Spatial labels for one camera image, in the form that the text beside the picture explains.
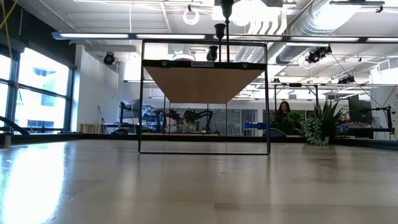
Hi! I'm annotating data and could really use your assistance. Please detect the round green topiary plant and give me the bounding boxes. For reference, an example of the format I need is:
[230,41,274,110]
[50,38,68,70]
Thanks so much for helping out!
[286,110,303,124]

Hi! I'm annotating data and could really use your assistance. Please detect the black table frame rails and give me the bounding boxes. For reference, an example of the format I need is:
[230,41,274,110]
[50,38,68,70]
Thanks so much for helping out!
[0,114,398,152]

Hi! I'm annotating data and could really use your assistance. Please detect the yellow cord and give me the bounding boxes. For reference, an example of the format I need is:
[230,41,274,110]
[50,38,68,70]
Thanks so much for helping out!
[0,0,18,60]

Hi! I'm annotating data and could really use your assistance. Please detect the overhead light bar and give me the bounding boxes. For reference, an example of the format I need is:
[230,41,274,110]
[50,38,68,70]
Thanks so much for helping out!
[51,30,398,44]

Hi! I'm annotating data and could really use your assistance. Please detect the black hanging camera cluster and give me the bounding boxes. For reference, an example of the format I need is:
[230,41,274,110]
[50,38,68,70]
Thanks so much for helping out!
[305,45,333,64]

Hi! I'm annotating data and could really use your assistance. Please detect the blue storage bins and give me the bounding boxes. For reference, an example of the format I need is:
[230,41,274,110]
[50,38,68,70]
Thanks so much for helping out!
[244,121,269,130]

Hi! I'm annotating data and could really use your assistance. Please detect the wooden shelf black metal frame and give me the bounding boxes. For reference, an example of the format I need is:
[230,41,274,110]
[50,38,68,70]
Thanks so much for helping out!
[138,39,271,156]

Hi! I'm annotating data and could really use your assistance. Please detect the background office chair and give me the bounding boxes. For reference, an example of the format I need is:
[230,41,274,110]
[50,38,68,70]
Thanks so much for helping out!
[262,127,284,138]

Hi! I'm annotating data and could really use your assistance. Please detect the white ring lamp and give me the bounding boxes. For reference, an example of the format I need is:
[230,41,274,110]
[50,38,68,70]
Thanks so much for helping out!
[182,6,201,26]

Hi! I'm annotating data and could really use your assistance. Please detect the background computer monitor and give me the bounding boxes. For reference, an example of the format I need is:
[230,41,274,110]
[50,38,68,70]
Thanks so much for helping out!
[348,95,373,124]

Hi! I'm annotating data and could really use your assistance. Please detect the artificial green potted plant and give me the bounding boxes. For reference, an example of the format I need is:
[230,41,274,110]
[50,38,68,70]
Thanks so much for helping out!
[300,100,345,147]

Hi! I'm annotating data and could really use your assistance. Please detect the silver ventilation duct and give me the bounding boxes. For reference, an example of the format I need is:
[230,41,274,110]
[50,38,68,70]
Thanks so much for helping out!
[233,0,361,65]

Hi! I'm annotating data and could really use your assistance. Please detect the wooden blocks row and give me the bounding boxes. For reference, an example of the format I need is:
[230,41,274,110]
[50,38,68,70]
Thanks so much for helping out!
[80,123,100,134]

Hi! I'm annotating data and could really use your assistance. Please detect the person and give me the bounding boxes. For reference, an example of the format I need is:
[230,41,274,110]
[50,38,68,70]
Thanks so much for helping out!
[273,101,293,135]
[182,110,195,133]

